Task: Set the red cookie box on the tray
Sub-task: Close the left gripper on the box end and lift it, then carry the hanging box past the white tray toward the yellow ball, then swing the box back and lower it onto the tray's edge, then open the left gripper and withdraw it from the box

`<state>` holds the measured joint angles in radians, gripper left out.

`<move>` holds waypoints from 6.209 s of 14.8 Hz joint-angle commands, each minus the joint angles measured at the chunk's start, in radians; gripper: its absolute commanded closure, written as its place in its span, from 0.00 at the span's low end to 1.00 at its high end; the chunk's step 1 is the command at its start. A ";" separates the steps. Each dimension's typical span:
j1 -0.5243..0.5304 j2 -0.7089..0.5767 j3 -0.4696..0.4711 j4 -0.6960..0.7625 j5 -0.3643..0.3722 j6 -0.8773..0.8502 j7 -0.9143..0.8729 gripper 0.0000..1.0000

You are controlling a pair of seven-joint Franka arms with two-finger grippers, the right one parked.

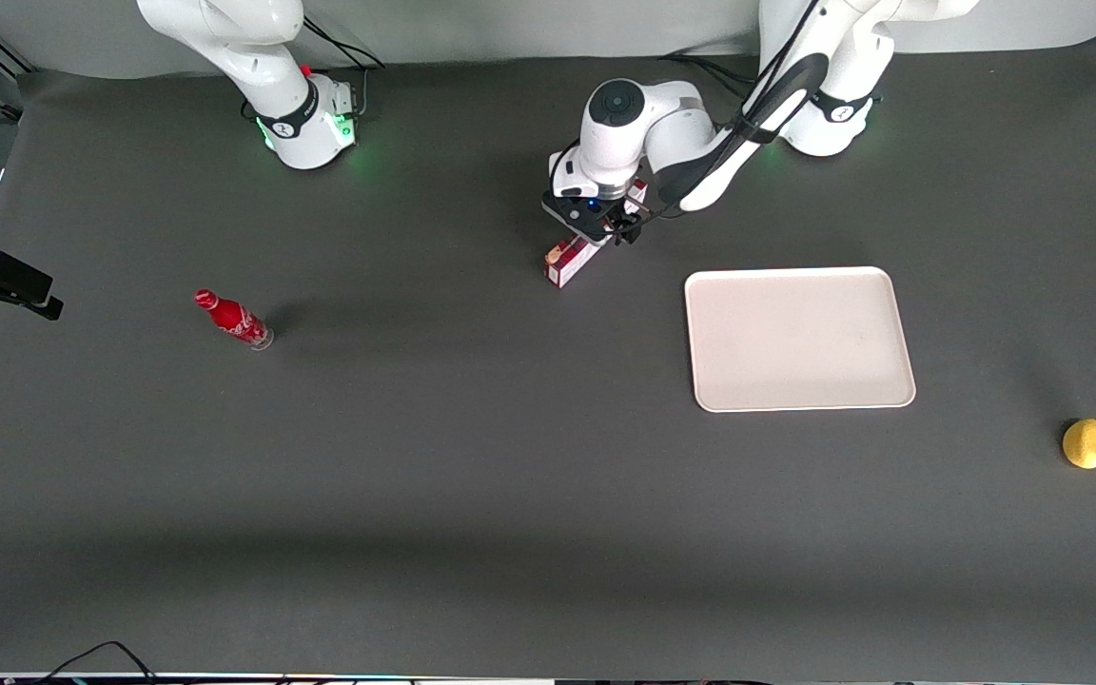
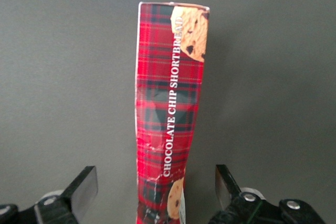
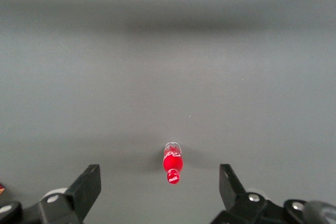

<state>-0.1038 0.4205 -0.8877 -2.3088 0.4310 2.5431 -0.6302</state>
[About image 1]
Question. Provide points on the black clamp device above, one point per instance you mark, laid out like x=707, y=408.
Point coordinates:
x=6, y=278

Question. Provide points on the red cola bottle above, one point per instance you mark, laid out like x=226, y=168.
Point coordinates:
x=232, y=319

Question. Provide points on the yellow lemon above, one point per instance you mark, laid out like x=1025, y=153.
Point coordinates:
x=1087, y=444

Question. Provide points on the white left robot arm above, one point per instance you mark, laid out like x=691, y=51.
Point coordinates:
x=643, y=124

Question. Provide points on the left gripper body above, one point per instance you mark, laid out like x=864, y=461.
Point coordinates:
x=626, y=226

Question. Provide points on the white plastic tray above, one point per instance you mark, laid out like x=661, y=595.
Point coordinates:
x=798, y=339

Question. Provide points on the red cookie box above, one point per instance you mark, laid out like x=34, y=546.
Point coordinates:
x=569, y=264

